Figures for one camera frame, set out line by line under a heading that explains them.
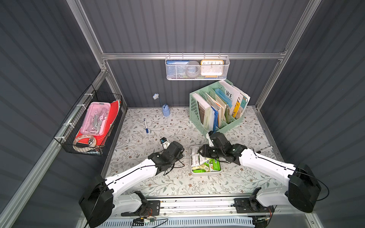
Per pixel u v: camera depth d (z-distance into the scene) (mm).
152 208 738
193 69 905
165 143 738
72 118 654
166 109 1096
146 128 1075
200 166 846
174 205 760
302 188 416
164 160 594
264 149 944
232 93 944
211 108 850
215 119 891
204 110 854
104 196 395
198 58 889
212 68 889
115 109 766
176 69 904
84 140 672
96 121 721
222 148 619
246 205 721
